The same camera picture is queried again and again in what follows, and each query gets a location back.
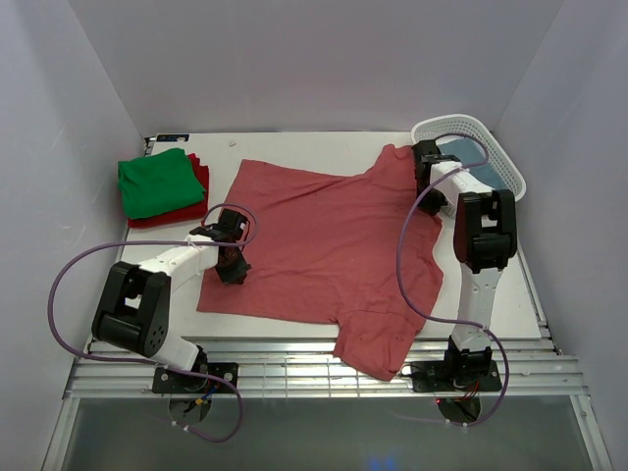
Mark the blue label sticker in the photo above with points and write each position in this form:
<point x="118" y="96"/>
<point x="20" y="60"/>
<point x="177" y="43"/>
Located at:
<point x="172" y="137"/>

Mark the white plastic basket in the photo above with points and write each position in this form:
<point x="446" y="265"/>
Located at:
<point x="467" y="126"/>

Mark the folded red t shirt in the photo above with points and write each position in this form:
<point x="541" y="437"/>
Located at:
<point x="188" y="213"/>

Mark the blue t shirt in basket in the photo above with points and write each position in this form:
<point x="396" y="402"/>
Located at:
<point x="470" y="152"/>

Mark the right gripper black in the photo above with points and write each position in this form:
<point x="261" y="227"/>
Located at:
<point x="429" y="199"/>

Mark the folded green t shirt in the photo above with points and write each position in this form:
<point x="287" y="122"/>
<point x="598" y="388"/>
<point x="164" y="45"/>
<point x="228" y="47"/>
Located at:
<point x="158" y="184"/>

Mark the aluminium frame rail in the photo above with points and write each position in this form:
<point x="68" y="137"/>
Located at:
<point x="277" y="369"/>

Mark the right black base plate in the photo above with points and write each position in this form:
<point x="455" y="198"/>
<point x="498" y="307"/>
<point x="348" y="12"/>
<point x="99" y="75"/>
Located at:
<point x="431" y="377"/>

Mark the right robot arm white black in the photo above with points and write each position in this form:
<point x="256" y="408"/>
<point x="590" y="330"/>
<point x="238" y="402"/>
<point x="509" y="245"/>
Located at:
<point x="484" y="240"/>

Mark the pink red t shirt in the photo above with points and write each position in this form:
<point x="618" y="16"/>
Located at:
<point x="348" y="251"/>

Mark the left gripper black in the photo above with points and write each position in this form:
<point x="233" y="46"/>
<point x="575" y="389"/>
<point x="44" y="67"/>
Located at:
<point x="232" y="267"/>

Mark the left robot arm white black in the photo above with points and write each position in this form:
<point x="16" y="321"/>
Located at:
<point x="133" y="312"/>

